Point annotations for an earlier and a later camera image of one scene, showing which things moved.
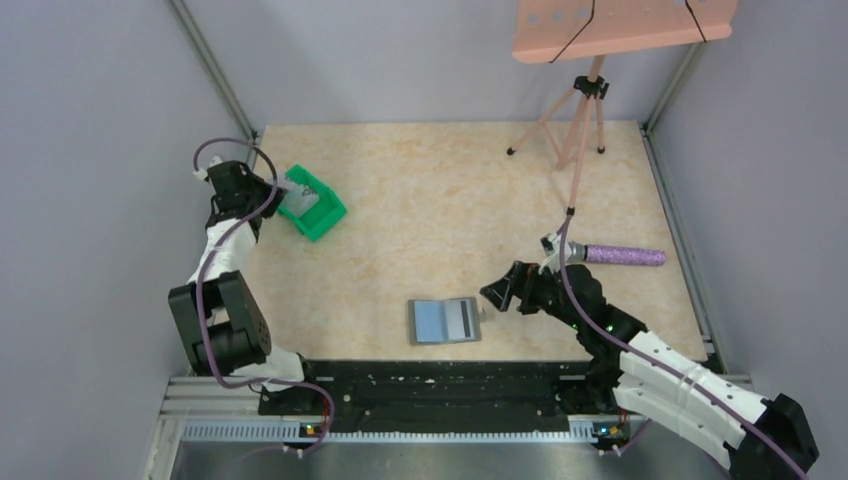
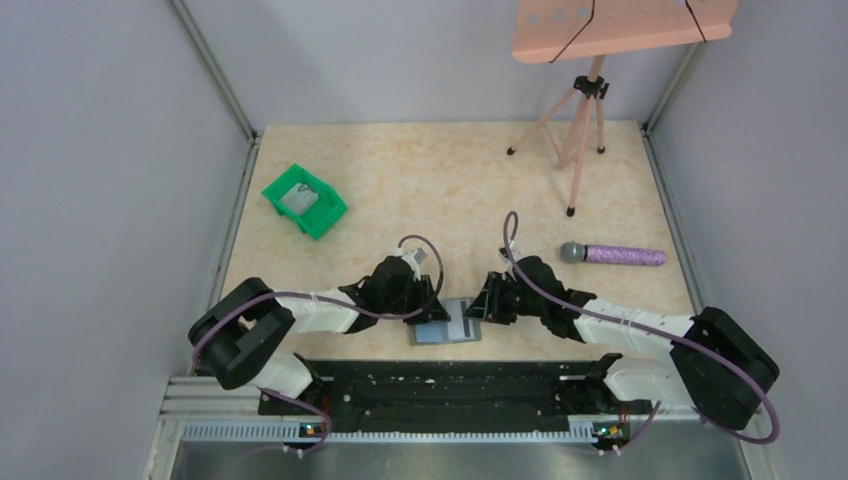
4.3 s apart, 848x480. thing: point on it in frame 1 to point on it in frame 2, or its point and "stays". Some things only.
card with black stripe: (460, 319) stays
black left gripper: (263, 195) to (423, 299)
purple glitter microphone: (578, 253) stays
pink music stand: (554, 30) stays
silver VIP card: (283, 183) to (299, 198)
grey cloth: (441, 321) stays
